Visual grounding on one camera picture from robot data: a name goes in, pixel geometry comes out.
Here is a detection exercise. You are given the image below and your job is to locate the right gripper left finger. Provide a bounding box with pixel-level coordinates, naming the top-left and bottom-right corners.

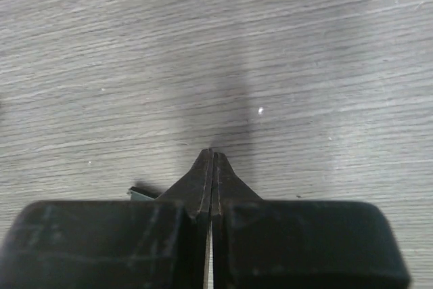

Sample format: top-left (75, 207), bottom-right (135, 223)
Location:
top-left (156, 149), bottom-right (214, 288)

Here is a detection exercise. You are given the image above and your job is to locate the black battery cover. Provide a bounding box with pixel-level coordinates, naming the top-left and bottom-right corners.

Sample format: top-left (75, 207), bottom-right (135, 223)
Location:
top-left (128, 186), bottom-right (159, 201)

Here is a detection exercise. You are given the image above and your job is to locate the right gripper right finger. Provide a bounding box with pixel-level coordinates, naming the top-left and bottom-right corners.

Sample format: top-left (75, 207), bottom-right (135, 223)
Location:
top-left (211, 152), bottom-right (262, 288)

